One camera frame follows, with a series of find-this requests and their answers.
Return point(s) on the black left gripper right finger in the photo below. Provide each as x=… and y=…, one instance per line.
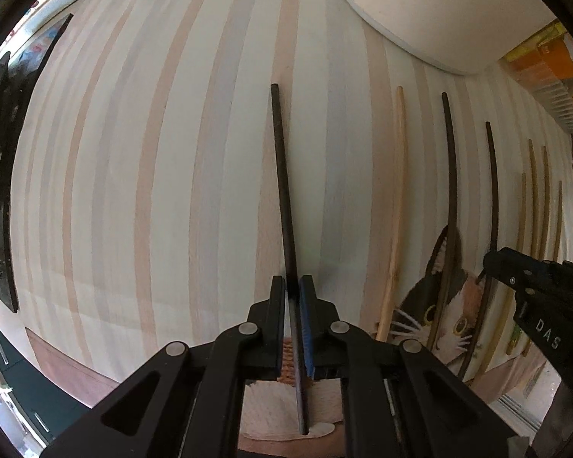
x=397, y=400

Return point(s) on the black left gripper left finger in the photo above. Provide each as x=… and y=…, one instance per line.
x=185, y=401

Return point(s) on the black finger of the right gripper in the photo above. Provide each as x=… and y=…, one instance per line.
x=544, y=311

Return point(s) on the striped cat kitchen mat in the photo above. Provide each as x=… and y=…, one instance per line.
x=145, y=201

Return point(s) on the teal cabinet drawers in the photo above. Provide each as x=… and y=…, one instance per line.
x=46, y=407

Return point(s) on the clear condiment organizer tray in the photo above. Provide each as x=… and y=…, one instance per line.
x=557, y=98

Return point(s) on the orange seasoning packet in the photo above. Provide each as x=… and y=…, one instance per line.
x=536, y=66

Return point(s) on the cream round utensil holder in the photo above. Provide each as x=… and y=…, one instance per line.
x=458, y=36

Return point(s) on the black glass gas stove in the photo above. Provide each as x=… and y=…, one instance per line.
x=18, y=80

